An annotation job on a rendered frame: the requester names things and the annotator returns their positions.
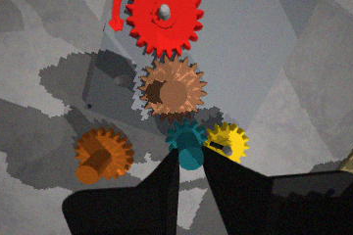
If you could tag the red gear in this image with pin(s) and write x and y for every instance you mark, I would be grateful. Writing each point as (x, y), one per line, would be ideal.
(165, 36)

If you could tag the teal toothed gear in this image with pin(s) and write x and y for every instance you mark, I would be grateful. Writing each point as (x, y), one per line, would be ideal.
(188, 139)

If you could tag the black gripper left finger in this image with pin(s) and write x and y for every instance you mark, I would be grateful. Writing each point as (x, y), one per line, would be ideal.
(151, 204)

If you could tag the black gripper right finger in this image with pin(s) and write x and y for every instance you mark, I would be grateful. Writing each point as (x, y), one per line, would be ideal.
(249, 201)

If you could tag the red curved arrow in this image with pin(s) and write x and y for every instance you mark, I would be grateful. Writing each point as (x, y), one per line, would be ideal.
(116, 23)

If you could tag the brown gear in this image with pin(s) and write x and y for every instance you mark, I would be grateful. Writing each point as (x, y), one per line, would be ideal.
(172, 89)

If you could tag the yellow gear with black stripe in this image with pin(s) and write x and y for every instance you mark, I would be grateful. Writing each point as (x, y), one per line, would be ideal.
(227, 135)

